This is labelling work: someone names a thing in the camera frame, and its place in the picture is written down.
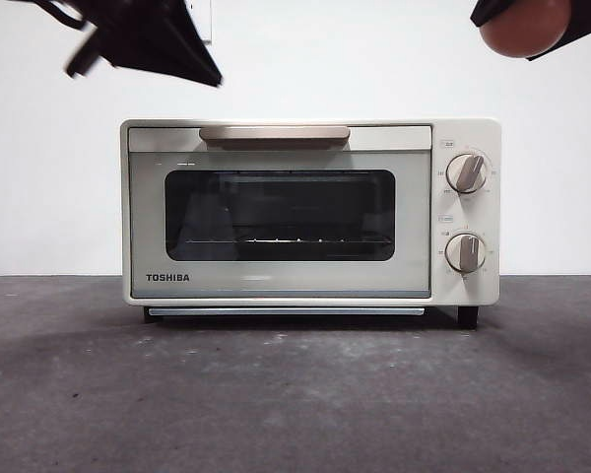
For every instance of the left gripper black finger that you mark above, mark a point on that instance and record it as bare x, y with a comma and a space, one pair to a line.
83, 51
152, 34

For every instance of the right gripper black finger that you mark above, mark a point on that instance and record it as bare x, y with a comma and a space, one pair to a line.
586, 17
483, 12

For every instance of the brown egg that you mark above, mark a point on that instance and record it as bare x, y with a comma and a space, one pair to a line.
522, 24

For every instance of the cream oven knob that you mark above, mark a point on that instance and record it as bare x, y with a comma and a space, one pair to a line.
466, 252
467, 172

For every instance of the black oven foot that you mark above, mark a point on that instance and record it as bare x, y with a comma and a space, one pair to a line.
148, 316
467, 317

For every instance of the cream Toshiba toaster oven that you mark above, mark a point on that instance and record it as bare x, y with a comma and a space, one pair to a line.
465, 290

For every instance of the silver crumb tray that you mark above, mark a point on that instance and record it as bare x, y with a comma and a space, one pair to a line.
276, 311

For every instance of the white wall socket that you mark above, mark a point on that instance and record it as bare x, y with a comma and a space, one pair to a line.
206, 20

